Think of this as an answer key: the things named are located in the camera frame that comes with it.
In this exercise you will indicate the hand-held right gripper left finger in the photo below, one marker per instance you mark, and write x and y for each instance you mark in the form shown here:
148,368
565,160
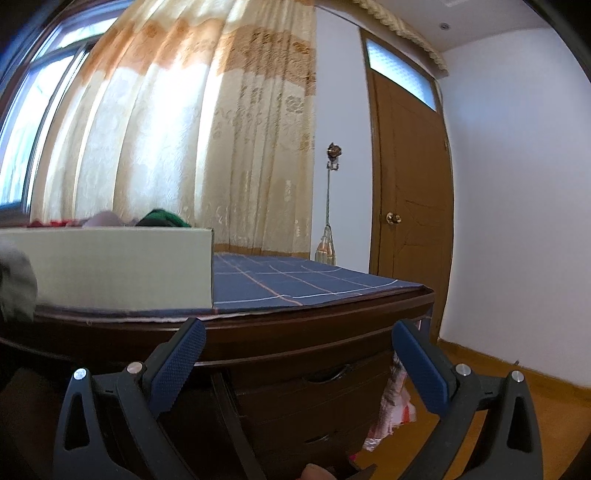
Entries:
178,360

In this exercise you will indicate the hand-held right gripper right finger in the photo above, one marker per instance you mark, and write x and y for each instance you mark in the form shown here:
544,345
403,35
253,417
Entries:
418,364

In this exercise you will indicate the white cardboard box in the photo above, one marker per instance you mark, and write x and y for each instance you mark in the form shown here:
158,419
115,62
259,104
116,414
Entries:
115,267

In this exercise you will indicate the green black striped underwear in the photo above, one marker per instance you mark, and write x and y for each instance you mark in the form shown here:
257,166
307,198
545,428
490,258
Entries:
164,218

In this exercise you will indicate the lavender bra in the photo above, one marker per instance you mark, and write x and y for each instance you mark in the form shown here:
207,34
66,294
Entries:
108,219

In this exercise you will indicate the grey beige underwear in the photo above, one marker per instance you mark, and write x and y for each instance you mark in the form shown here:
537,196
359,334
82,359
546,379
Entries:
16,281

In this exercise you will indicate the red underwear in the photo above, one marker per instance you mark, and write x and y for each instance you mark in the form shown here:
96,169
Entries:
48,224

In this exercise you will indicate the wooden side drawer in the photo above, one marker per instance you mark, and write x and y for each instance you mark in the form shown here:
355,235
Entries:
277,392
300,434

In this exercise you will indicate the person's right hand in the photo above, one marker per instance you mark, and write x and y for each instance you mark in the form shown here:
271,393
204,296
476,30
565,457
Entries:
317,473

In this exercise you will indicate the red white plastic bag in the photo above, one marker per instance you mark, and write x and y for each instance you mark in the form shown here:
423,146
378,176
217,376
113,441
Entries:
392,415

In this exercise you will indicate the dark wooden desk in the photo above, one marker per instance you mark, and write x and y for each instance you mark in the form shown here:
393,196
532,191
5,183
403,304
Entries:
300,332

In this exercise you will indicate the blue checked tablecloth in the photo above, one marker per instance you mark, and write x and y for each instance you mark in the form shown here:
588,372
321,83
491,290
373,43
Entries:
300,281

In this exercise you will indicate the brass door knob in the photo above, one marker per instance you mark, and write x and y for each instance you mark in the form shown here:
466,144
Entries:
393,218

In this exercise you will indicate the curtain tieback tassel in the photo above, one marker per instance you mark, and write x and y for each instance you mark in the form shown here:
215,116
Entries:
327,244

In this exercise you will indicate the brown wooden door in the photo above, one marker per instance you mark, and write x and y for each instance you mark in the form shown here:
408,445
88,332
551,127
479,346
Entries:
415,184

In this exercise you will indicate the beige patterned curtain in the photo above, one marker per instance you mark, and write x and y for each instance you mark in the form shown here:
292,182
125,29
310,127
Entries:
184,138

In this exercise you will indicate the wooden framed window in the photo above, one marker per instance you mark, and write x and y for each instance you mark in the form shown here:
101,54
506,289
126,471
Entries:
32,115

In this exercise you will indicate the frosted transom window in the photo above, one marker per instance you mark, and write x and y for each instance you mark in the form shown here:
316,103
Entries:
401,74

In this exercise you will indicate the cream fringed curtain valance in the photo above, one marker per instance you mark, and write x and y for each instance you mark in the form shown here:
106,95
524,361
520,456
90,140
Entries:
406,32

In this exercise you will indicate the ornate metal wall hook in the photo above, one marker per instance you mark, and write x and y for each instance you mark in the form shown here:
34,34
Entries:
333,154

